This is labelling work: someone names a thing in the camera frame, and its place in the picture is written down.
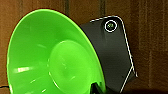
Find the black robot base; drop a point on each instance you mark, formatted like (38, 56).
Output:
(113, 53)

